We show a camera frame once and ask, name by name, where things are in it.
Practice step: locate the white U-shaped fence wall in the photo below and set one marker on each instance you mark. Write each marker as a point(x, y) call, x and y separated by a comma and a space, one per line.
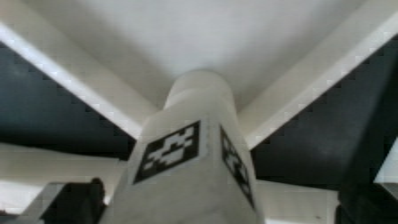
point(296, 204)

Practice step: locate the white square tabletop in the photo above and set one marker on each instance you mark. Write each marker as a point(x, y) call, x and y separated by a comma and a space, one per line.
point(117, 46)

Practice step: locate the white table leg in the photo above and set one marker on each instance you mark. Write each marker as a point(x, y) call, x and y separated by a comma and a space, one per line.
point(189, 182)

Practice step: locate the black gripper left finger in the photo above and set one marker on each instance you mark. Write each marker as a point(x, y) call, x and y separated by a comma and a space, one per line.
point(69, 204)

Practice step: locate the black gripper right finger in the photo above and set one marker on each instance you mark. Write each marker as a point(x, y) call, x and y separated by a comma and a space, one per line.
point(369, 204)

